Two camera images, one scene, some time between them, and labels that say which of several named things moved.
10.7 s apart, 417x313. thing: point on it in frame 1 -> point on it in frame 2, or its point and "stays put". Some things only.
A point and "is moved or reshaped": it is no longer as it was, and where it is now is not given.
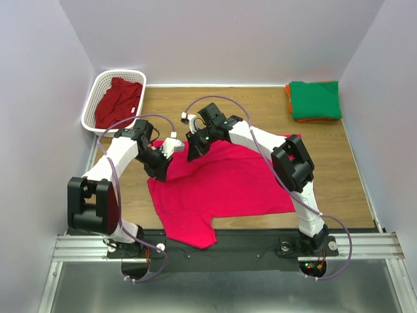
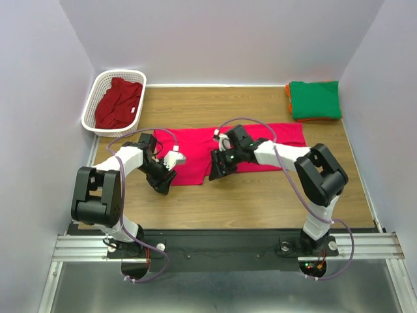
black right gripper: x=195 y=149 -> x=216 y=170
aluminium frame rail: x=75 y=248 stays put
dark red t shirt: x=118 y=103 stays put
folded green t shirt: x=319 y=100 stays put
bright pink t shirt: x=229 y=180 is moved or reshaped
